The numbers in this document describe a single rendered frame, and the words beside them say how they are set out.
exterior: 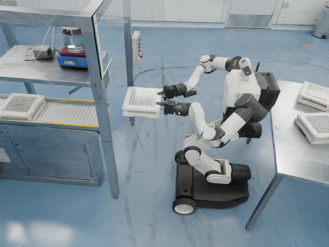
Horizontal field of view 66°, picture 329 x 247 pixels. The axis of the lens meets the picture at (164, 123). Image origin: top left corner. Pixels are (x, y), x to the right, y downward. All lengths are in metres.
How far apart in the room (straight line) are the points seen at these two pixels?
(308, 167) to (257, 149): 1.22
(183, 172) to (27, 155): 1.34
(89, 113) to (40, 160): 0.66
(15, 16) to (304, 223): 2.55
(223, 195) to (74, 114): 1.39
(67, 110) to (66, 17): 0.87
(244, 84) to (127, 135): 1.66
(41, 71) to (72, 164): 0.93
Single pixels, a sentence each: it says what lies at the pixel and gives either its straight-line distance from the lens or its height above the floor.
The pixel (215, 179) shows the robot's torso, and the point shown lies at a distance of 2.21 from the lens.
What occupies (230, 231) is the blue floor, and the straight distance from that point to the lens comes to 2.34.
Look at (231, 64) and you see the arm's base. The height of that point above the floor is 1.20.
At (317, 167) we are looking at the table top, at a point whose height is 0.83.
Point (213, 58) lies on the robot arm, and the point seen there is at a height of 1.16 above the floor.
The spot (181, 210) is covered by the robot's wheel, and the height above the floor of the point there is 0.04.
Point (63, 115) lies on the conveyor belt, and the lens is 1.99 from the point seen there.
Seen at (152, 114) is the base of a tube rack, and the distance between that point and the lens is 1.66.
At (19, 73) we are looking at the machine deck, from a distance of 1.70.
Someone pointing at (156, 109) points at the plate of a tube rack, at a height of 1.02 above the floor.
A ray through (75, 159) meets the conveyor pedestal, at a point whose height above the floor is 0.40.
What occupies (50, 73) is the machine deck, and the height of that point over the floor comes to 1.24.
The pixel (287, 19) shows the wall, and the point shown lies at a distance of 6.18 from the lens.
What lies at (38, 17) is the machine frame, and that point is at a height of 1.59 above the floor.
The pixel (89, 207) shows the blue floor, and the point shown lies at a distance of 2.40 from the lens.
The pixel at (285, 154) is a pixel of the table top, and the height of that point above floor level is 0.83.
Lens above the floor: 2.06
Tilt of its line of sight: 43 degrees down
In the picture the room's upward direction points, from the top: 4 degrees clockwise
